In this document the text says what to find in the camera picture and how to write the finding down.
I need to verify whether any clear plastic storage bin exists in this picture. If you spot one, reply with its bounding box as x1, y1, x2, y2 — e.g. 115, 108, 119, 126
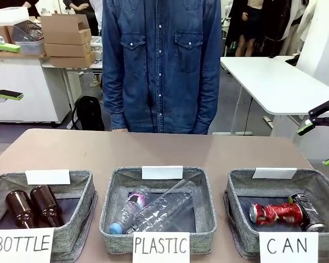
10, 21, 46, 55

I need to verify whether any stack of cardboard boxes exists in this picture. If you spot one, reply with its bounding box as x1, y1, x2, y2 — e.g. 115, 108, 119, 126
40, 13, 97, 68

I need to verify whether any white standing desk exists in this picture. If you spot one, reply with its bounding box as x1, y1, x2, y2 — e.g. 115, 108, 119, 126
212, 55, 329, 137

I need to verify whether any white foam block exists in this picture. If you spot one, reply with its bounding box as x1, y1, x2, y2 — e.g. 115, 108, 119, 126
0, 7, 30, 26

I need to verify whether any brown glass bottle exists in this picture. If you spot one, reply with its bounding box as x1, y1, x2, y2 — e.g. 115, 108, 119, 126
30, 185, 64, 227
5, 191, 35, 228

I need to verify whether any large clear plastic bottle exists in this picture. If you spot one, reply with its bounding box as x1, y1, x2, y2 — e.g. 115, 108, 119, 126
126, 179, 200, 235

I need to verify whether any white BOTTLE sign sheet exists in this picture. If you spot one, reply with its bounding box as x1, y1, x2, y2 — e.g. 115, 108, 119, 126
0, 227, 55, 263

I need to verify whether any folded white bottle label card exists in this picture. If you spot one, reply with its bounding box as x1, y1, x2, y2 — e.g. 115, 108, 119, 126
25, 169, 71, 185

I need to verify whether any crushed red can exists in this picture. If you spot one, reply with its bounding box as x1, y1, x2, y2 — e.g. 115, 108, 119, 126
248, 202, 304, 226

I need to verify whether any crushed black can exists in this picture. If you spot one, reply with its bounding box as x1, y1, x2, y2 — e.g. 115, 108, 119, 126
287, 193, 326, 232

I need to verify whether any small bottle with blue cap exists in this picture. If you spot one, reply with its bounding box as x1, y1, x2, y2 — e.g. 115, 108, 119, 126
109, 188, 151, 235

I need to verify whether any white cabinet desk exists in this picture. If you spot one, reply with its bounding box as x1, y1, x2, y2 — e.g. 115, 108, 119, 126
0, 52, 72, 124

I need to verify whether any white PLASTIC sign sheet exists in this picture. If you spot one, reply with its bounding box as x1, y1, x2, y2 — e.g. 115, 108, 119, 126
132, 231, 190, 263

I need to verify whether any folded white plastic label card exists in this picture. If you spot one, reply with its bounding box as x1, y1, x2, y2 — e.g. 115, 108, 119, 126
141, 165, 184, 180

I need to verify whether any white CAN sign sheet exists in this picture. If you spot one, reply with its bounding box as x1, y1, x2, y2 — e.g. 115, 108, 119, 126
258, 231, 319, 263

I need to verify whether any small open cardboard box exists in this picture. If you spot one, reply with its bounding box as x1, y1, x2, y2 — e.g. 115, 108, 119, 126
0, 25, 15, 44

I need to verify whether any white hanging garment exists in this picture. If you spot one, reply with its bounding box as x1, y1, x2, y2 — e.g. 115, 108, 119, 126
296, 0, 329, 62

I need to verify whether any background person in black skirt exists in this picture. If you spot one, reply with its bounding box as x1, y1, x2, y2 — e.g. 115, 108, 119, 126
226, 0, 266, 57

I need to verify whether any folded white can label card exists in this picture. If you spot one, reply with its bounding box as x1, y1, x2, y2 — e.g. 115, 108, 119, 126
252, 167, 297, 179

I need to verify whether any black backpack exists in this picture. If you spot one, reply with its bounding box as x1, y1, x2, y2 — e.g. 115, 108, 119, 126
71, 95, 105, 132

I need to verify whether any person in denim shirt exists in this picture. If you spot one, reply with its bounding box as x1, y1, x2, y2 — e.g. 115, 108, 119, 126
101, 0, 223, 135

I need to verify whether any grey fabric bottle basket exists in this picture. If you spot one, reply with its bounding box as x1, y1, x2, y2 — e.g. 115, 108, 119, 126
0, 169, 97, 263

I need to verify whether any grey fabric can basket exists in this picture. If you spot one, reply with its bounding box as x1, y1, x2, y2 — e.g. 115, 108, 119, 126
223, 167, 329, 260

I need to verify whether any dark hanging coat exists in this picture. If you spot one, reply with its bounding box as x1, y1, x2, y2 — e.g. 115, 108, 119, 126
263, 0, 309, 58

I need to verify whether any grey fabric plastic basket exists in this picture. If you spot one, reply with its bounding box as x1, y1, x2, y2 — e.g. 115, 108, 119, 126
98, 165, 218, 255

